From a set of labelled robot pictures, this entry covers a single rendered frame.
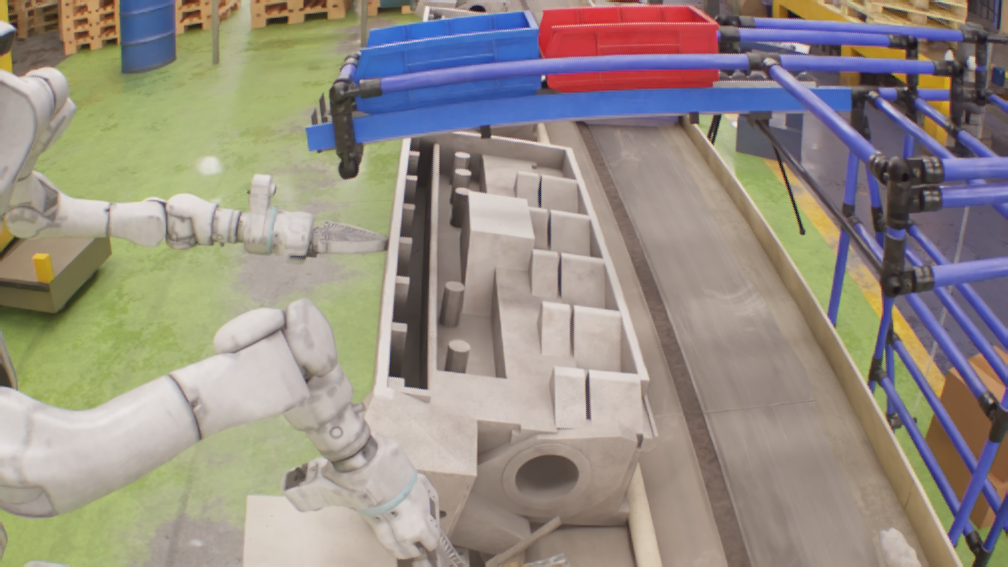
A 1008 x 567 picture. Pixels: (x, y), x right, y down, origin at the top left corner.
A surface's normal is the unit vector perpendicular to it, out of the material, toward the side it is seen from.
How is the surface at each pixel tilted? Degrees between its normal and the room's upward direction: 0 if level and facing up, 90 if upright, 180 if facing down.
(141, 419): 43
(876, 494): 2
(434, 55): 92
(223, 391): 60
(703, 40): 92
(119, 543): 0
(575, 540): 0
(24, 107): 90
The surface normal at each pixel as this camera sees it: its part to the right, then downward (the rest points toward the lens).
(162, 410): 0.46, -0.44
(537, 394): 0.17, -0.87
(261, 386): 0.53, -0.14
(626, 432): 0.47, -0.79
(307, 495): -0.07, 0.52
